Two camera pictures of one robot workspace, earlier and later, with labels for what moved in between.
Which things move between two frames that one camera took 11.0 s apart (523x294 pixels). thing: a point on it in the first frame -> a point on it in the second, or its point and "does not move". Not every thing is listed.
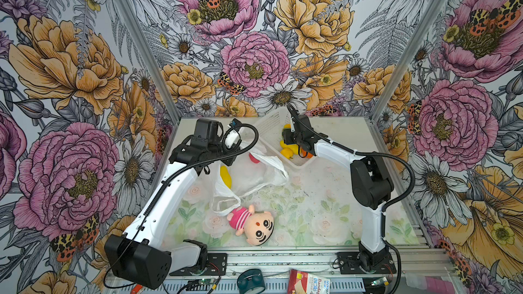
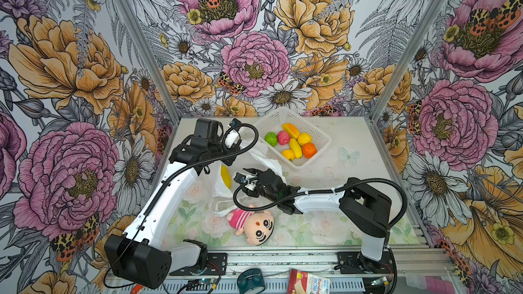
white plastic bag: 254,168 does not move
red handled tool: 136,289 does not move
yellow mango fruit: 287,152 -> 296,148
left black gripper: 228,160 does not move
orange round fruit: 308,156 does not move
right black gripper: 286,134 -> 250,192
